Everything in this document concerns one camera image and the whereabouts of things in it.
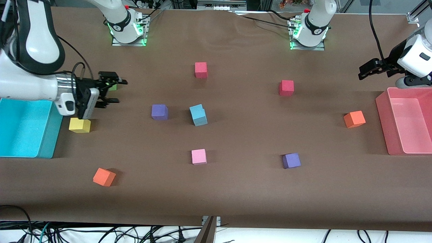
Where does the yellow foam block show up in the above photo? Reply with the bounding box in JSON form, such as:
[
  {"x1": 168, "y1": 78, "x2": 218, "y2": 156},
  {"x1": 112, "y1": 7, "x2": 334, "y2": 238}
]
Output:
[{"x1": 69, "y1": 117, "x2": 91, "y2": 133}]

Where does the orange foam block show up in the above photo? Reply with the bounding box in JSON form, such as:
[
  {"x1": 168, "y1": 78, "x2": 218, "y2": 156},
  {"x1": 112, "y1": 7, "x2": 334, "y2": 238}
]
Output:
[
  {"x1": 344, "y1": 111, "x2": 366, "y2": 128},
  {"x1": 93, "y1": 168, "x2": 116, "y2": 187}
]

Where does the purple foam block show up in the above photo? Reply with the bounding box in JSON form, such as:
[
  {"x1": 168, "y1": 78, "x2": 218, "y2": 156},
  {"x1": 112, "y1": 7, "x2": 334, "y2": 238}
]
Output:
[
  {"x1": 151, "y1": 104, "x2": 168, "y2": 120},
  {"x1": 282, "y1": 153, "x2": 301, "y2": 169}
]

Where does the pink plastic bin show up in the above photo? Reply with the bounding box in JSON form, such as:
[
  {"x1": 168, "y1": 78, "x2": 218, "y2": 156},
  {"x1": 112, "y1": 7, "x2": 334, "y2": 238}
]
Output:
[{"x1": 376, "y1": 87, "x2": 432, "y2": 156}]

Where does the cyan plastic bin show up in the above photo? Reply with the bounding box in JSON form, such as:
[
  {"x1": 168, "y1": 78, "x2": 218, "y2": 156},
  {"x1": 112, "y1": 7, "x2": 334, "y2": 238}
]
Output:
[{"x1": 0, "y1": 97, "x2": 64, "y2": 159}]

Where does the red foam block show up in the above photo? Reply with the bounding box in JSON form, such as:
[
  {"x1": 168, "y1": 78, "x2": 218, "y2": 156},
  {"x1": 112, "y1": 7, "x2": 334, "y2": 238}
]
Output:
[
  {"x1": 279, "y1": 80, "x2": 294, "y2": 97},
  {"x1": 195, "y1": 62, "x2": 208, "y2": 79}
]

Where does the pink foam block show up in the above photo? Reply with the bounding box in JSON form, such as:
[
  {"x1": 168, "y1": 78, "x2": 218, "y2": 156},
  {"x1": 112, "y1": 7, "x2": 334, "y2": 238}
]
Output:
[{"x1": 191, "y1": 149, "x2": 207, "y2": 165}]

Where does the brown table cover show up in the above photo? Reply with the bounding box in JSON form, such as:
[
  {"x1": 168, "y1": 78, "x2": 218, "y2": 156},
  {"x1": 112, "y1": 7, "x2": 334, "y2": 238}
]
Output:
[{"x1": 0, "y1": 6, "x2": 432, "y2": 232}]

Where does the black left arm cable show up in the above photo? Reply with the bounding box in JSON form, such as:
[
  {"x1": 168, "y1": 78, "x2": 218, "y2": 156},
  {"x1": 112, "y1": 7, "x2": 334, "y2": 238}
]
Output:
[{"x1": 368, "y1": 0, "x2": 386, "y2": 62}]

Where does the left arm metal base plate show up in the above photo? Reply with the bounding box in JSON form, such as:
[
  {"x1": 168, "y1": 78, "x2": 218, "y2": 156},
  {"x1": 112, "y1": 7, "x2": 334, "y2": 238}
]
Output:
[{"x1": 289, "y1": 19, "x2": 326, "y2": 51}]

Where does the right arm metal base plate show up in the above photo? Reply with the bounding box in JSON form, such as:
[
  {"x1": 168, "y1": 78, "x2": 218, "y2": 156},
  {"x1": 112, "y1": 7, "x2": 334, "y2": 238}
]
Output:
[{"x1": 111, "y1": 15, "x2": 149, "y2": 47}]

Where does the silver aluminium frame profile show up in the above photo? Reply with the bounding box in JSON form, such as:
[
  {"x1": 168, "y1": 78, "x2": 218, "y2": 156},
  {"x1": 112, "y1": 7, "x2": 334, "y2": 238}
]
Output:
[{"x1": 407, "y1": 0, "x2": 432, "y2": 24}]

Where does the black base power cable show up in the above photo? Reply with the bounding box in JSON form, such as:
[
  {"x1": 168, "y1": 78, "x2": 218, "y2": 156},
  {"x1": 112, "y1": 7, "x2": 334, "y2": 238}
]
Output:
[
  {"x1": 240, "y1": 16, "x2": 294, "y2": 27},
  {"x1": 141, "y1": 7, "x2": 166, "y2": 25}
]

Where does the silver aluminium frame beam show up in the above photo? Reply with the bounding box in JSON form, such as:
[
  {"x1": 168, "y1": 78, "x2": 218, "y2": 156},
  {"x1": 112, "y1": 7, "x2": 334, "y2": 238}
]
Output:
[{"x1": 197, "y1": 0, "x2": 247, "y2": 11}]

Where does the thick black floor cable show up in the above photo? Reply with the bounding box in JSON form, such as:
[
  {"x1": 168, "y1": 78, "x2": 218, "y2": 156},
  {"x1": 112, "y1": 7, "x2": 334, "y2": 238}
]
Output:
[{"x1": 0, "y1": 205, "x2": 33, "y2": 243}]

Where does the teal floor cable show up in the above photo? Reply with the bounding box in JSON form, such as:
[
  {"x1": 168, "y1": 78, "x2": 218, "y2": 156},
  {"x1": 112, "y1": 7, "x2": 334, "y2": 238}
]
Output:
[{"x1": 38, "y1": 222, "x2": 52, "y2": 243}]

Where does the grey metal camera mount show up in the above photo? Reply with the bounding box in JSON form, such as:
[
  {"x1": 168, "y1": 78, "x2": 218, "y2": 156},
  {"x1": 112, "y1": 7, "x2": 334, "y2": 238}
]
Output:
[{"x1": 194, "y1": 216, "x2": 222, "y2": 243}]

